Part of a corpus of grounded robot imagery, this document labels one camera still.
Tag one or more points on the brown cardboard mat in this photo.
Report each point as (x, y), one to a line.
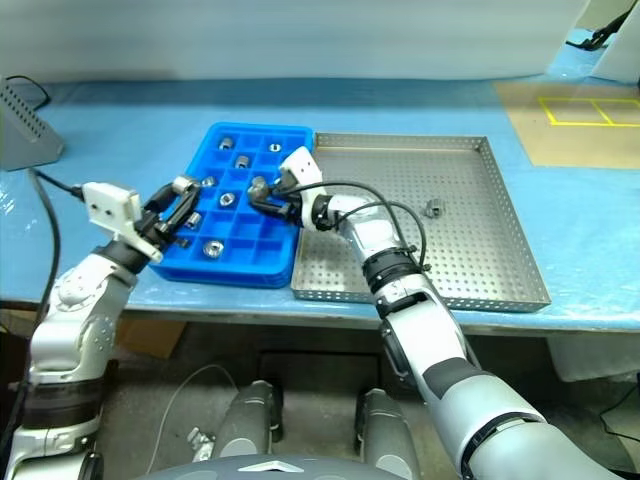
(575, 142)

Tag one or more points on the small grey metal roller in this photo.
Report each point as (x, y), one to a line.
(212, 248)
(274, 147)
(186, 182)
(227, 199)
(434, 208)
(242, 162)
(207, 181)
(258, 187)
(193, 220)
(226, 143)

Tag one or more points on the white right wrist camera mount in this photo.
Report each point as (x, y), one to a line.
(300, 167)

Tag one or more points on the grey right robot leg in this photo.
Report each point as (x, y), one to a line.
(387, 435)

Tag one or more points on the black clamp tool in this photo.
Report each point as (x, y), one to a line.
(592, 42)

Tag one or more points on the grey robot torso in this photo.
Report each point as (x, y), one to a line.
(260, 470)

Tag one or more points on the grey robot leg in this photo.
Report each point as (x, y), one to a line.
(387, 435)
(250, 425)

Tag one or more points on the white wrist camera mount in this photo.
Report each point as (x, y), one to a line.
(300, 167)
(107, 202)

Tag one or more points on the brown cardboard box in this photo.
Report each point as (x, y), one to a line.
(150, 338)

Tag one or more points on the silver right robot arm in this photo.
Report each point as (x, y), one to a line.
(425, 325)

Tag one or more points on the grey perforated metal box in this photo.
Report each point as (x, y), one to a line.
(25, 135)

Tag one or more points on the perforated steel tray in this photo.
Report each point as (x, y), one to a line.
(465, 250)

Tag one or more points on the white panel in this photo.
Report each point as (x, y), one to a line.
(620, 57)

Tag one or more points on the black floor plate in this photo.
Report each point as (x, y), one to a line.
(320, 367)

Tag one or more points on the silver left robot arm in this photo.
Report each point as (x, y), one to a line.
(75, 310)

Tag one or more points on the blue compartment plastic tray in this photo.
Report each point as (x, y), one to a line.
(245, 235)

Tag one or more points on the small metal connector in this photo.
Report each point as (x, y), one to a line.
(200, 442)

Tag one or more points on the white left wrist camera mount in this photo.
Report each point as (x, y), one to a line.
(107, 202)

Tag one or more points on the grey left robot leg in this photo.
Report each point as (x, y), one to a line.
(250, 425)

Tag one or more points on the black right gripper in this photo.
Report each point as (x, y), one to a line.
(293, 206)

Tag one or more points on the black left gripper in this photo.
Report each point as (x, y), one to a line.
(150, 227)

